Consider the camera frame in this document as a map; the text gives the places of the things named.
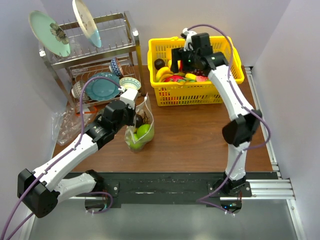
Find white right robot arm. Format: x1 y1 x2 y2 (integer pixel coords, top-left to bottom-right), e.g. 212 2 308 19
170 29 262 197

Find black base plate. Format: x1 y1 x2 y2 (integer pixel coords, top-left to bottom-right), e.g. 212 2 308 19
69 171 253 210

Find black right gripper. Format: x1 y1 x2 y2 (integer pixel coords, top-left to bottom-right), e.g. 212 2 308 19
170 46 200 74

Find yellow lemon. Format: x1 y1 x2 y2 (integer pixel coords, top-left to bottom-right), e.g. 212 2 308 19
184 73 197 81

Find green apple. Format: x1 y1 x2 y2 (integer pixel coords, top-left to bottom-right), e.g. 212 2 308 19
136 123 151 139
126 133 150 152

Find cream and blue plate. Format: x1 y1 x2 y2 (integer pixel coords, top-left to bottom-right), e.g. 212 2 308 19
72 0 102 48

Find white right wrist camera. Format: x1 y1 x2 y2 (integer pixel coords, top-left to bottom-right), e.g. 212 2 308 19
181 28 197 52

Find dark mangosteen front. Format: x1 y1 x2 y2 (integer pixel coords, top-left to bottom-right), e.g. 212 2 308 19
135 114 144 128

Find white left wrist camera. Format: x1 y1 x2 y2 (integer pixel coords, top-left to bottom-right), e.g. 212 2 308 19
119 88 139 109

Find watermelon slice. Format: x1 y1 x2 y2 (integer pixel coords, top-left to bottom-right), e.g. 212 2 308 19
195 75 209 83

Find clear polka dot zip bag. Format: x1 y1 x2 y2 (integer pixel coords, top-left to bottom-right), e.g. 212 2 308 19
124 94 155 153

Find red dragon fruit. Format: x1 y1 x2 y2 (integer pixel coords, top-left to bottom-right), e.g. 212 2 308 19
164 75 186 83

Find dark mangosteen back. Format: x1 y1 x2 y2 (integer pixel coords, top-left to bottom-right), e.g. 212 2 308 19
153 58 166 70

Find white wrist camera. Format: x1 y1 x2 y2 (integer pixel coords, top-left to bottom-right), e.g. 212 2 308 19
181 28 197 52
119 88 139 109

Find small banana bunch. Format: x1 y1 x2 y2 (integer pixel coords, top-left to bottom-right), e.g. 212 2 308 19
155 66 174 83

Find teal scalloped plate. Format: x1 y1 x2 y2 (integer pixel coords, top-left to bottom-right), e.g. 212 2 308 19
85 78 120 101

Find spare clear plastic bags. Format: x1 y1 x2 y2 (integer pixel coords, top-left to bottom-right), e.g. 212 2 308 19
52 104 98 146

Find yellow teal patterned bowl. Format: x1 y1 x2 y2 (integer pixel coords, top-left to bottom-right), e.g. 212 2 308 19
119 76 142 91

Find yellow plastic basket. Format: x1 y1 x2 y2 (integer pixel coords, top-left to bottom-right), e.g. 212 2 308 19
147 36 245 107

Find grey patterned bowl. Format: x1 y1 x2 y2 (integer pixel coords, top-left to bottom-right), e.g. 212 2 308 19
71 80 89 101

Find dark mangosteen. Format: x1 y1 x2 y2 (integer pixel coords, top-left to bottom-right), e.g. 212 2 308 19
135 114 144 128
153 58 166 70

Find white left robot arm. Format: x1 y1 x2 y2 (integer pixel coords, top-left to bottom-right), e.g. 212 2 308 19
17 100 136 218

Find blue zigzag bowl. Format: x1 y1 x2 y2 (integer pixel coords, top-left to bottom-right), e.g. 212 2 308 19
109 57 124 78

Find mint green flower plate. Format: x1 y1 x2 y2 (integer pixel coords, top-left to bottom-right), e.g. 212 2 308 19
28 10 71 58

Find metal dish rack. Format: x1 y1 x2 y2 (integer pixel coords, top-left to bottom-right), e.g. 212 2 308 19
38 11 146 107

